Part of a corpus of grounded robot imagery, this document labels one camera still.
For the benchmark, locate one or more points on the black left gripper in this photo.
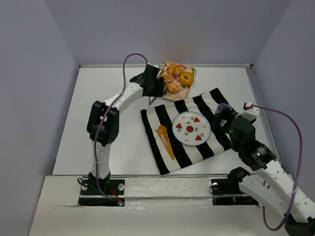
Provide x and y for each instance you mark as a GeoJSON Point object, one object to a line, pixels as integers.
{"type": "Point", "coordinates": [154, 87]}

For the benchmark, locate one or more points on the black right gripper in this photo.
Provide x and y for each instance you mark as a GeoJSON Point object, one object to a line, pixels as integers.
{"type": "Point", "coordinates": [222, 117]}

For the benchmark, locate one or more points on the lilac plastic cup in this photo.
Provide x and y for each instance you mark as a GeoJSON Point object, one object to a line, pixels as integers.
{"type": "Point", "coordinates": [221, 107]}

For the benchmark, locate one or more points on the metal serving tongs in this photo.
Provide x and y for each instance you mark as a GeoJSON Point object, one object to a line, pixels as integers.
{"type": "Point", "coordinates": [151, 100]}

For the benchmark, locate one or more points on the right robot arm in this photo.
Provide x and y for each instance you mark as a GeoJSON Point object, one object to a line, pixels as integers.
{"type": "Point", "coordinates": [279, 192]}

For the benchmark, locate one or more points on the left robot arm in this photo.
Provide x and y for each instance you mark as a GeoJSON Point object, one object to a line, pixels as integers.
{"type": "Point", "coordinates": [104, 120]}

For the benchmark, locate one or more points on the small round bread roll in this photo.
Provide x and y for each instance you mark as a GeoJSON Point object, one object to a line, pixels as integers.
{"type": "Point", "coordinates": [173, 88]}

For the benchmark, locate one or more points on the large striped bread roll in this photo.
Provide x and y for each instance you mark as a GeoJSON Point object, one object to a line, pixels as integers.
{"type": "Point", "coordinates": [175, 69]}

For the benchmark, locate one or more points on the sesame sandwich bun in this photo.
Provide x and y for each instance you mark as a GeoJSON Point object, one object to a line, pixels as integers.
{"type": "Point", "coordinates": [167, 78]}

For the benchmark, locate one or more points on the floral rectangular tray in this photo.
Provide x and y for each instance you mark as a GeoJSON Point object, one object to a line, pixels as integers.
{"type": "Point", "coordinates": [183, 90]}

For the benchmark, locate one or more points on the orange bagel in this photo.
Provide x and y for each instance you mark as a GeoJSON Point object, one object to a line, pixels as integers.
{"type": "Point", "coordinates": [186, 79]}

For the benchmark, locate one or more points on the watermelon pattern plate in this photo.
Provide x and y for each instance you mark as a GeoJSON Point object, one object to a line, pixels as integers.
{"type": "Point", "coordinates": [191, 128]}

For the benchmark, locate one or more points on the black white striped cloth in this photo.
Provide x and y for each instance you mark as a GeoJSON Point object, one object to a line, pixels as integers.
{"type": "Point", "coordinates": [185, 155]}

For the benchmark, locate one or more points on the orange plastic spoon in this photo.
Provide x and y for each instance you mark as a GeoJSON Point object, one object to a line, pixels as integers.
{"type": "Point", "coordinates": [162, 130]}

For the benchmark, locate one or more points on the orange plastic fork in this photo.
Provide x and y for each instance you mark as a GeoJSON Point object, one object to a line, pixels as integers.
{"type": "Point", "coordinates": [163, 144]}

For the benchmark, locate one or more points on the orange plastic knife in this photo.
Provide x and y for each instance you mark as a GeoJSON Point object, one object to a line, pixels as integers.
{"type": "Point", "coordinates": [169, 146]}

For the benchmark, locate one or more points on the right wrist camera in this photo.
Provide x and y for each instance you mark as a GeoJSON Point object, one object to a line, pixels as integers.
{"type": "Point", "coordinates": [250, 112]}

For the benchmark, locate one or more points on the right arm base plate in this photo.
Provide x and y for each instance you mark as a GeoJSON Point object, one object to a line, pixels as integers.
{"type": "Point", "coordinates": [227, 193]}

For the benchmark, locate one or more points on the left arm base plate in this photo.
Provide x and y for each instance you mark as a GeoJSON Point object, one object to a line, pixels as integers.
{"type": "Point", "coordinates": [90, 196]}

